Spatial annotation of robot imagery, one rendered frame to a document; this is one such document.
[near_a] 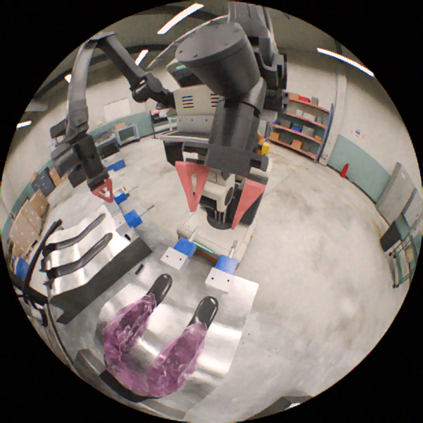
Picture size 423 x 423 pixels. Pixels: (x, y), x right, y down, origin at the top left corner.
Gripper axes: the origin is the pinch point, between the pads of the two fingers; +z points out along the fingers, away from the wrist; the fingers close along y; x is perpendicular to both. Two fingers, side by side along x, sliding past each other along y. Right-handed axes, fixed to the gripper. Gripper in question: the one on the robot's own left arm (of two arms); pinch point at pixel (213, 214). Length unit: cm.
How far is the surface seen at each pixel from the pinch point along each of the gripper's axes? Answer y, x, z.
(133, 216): -22.3, 0.3, 10.1
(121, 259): -18.5, -7.2, 18.5
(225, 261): 3.8, 4.7, 11.8
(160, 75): -542, 330, -402
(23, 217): -366, -167, 110
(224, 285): 5.8, -0.3, 12.8
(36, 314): -43, -64, 46
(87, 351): -8.8, -32.7, 28.4
